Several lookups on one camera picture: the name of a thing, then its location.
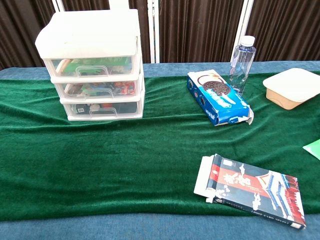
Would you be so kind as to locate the blue table cover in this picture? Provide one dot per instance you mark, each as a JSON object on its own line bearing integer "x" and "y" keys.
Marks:
{"x": 150, "y": 230}

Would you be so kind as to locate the green paper packet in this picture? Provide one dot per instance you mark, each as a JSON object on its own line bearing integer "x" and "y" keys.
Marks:
{"x": 313, "y": 148}

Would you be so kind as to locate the black red carton box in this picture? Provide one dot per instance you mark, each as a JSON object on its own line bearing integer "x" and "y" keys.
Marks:
{"x": 250, "y": 190}

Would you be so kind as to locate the takeaway container with white lid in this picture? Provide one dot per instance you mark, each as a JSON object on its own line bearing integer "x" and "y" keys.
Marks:
{"x": 292, "y": 82}

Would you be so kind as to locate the dark brown folding screen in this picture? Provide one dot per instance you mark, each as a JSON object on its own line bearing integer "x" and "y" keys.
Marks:
{"x": 197, "y": 27}

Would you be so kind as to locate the clear drawer with black items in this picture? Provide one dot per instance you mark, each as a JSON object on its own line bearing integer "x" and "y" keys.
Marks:
{"x": 125, "y": 108}

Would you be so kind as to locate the white plastic drawer unit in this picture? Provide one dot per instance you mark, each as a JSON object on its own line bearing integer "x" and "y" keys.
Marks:
{"x": 87, "y": 32}

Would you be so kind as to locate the clear plastic drawer with green box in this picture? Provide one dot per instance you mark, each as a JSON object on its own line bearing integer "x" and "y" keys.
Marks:
{"x": 93, "y": 71}

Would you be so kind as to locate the clear plastic water bottle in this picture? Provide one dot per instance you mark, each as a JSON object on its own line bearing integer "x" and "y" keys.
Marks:
{"x": 241, "y": 62}

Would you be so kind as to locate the blue cookie box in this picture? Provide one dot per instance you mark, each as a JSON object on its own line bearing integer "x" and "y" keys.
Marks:
{"x": 222, "y": 105}

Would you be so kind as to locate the clear drawer with colourful items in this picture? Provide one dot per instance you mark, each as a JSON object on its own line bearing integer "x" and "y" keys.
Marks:
{"x": 75, "y": 93}

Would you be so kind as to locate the green box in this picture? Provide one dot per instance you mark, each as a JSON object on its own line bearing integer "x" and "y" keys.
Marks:
{"x": 117, "y": 62}

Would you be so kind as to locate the green velvet cloth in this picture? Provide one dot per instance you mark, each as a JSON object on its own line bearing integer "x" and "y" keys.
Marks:
{"x": 112, "y": 162}

